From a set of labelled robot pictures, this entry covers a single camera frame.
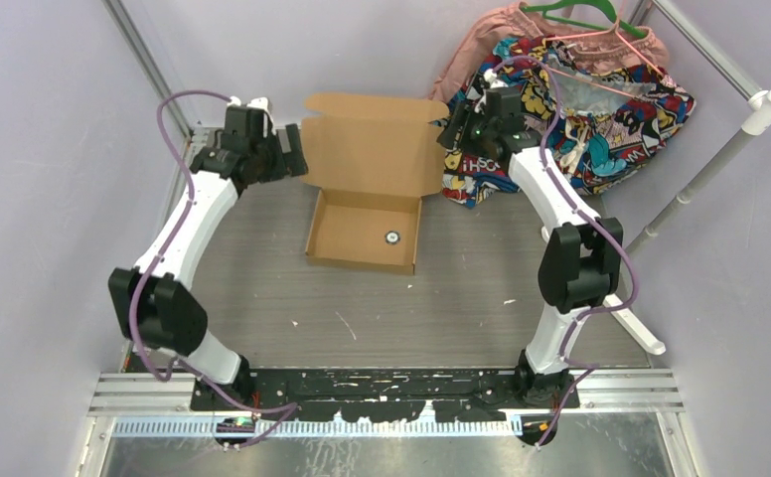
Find brown cardboard box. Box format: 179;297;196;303
300;92;449;275

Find small round floor fitting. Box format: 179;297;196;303
385;231;401;245

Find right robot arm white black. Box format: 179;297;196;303
438;86;623;408

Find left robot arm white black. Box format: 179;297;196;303
108;97;308;410

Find colourful comic print shorts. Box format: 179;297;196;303
446;37;695;196

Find pink garment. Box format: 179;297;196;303
427;1;670;106

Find green plastic hanger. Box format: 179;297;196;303
521;0;649;40

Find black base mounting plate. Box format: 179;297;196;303
190;368;580;423

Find white grey clothes rack stand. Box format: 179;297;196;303
560;89;771;356

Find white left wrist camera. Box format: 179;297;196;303
227;96;274;137

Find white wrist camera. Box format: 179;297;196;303
227;96;274;137
482;68;509;94

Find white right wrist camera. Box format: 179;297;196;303
482;68;509;94

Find pink wire hanger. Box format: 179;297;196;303
536;19;670;98

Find aluminium corner post left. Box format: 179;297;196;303
100;0;194;138

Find aluminium corner post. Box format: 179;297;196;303
629;0;764;100
100;0;194;138

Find aluminium corner post right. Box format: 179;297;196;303
629;0;764;100

